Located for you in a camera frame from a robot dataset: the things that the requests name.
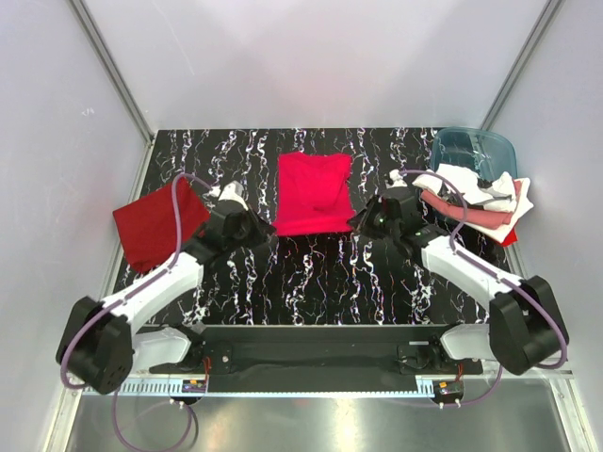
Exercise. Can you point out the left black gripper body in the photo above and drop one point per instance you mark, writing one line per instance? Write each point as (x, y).
(257, 228)

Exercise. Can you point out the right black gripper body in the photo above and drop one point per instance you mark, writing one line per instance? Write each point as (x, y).
(364, 221)

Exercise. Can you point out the dark red t-shirt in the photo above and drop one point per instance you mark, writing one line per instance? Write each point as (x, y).
(147, 226)

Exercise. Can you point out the bright pink-red t-shirt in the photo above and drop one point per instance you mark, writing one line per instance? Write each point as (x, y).
(313, 194)

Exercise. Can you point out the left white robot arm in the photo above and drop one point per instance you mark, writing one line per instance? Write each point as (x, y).
(102, 343)

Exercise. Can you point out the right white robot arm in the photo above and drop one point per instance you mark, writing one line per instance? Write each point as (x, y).
(525, 325)

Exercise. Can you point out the dusty pink folded t-shirt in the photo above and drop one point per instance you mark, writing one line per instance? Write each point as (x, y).
(448, 204)

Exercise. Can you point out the white black printed t-shirt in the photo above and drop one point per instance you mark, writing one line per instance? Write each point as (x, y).
(496, 195)

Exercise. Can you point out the blue transparent plastic bin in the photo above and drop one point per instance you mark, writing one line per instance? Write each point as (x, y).
(486, 153)

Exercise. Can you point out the red t-shirt under pile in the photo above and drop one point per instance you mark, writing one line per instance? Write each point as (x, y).
(509, 239)

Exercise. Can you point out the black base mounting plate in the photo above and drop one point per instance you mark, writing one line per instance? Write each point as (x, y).
(323, 353)

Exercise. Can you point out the white folded t-shirt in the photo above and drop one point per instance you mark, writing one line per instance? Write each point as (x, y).
(497, 225)

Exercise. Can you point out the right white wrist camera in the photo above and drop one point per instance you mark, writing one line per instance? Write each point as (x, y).
(395, 179)

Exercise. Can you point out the white slotted cable duct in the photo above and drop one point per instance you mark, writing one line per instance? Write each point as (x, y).
(408, 387)

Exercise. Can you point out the left aluminium frame post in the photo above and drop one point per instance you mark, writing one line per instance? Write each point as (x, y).
(98, 44)

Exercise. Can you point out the aluminium frame post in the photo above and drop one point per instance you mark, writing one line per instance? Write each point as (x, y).
(98, 44)
(538, 31)

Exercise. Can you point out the right aluminium frame post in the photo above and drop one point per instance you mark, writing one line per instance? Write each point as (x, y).
(538, 31)

